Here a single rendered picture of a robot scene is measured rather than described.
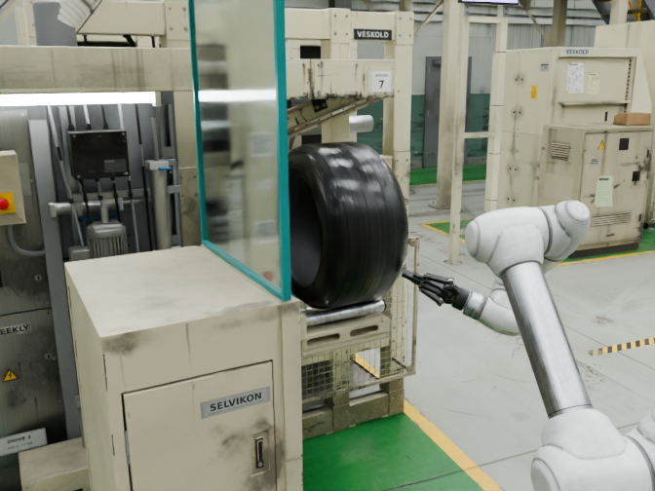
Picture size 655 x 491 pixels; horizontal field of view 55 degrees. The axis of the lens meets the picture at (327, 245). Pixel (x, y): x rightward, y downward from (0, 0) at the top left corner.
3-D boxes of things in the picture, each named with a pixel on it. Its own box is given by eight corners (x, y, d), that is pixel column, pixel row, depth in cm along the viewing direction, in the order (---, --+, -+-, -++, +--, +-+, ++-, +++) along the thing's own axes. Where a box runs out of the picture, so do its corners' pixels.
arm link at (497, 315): (472, 327, 221) (483, 297, 227) (514, 347, 219) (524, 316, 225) (481, 314, 212) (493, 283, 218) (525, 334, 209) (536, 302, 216)
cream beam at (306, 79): (254, 101, 227) (253, 58, 223) (230, 99, 248) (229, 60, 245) (396, 97, 254) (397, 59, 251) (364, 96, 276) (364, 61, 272)
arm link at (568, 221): (562, 223, 182) (518, 228, 179) (591, 186, 166) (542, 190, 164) (579, 263, 175) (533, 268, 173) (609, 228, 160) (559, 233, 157)
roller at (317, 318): (300, 316, 217) (294, 315, 221) (302, 328, 217) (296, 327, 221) (386, 298, 233) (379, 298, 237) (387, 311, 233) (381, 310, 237)
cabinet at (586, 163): (572, 260, 611) (585, 129, 579) (532, 245, 664) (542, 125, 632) (643, 250, 644) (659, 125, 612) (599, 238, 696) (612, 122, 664)
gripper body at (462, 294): (468, 299, 214) (443, 287, 216) (459, 316, 220) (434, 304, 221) (473, 286, 220) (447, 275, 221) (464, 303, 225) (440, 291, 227)
